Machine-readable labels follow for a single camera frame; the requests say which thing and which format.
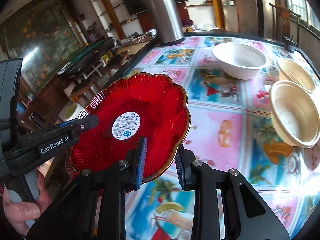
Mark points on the red glass scalloped plate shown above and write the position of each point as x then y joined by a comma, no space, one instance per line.
143,105

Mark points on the large white paper bowl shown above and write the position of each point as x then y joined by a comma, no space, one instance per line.
239,60

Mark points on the beige disposable bowl back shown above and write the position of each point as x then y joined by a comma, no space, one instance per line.
291,71

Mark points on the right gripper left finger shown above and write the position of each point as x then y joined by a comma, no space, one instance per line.
124,176

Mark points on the large floral wall painting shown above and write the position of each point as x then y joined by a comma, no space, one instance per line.
43,37

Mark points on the green mahjong table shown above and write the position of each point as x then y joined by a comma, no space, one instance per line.
86,58

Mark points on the small black table device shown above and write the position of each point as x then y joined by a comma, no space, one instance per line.
289,44

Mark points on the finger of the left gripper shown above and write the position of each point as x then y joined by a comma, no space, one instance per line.
48,133

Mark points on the beige disposable bowl front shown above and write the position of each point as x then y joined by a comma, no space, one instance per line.
294,114

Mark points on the wooden chair by window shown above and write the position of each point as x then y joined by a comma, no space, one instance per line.
281,18

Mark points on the beige disposable bowl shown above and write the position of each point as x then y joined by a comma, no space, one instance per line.
291,71
294,114

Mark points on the stainless steel thermos jug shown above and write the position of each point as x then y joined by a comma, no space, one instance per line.
167,21

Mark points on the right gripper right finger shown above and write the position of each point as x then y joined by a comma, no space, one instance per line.
195,175

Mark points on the person's left hand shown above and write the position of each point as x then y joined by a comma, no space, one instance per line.
18,213

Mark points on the colourful fruit print tablecloth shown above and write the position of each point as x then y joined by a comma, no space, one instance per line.
231,125

